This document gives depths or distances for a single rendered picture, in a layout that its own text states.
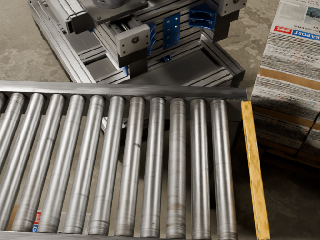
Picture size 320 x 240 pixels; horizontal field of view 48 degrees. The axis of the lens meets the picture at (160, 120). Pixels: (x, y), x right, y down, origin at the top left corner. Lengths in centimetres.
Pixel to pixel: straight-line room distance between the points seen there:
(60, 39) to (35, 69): 31
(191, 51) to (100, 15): 84
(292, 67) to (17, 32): 198
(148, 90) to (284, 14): 62
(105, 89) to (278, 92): 75
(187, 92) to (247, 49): 144
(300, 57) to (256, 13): 148
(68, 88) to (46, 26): 128
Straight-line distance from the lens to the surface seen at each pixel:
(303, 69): 148
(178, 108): 111
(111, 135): 106
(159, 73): 204
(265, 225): 94
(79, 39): 230
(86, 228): 180
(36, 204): 102
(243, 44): 259
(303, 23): 146
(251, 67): 244
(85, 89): 119
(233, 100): 116
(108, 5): 145
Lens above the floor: 167
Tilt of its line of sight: 53 degrees down
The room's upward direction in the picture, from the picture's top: straight up
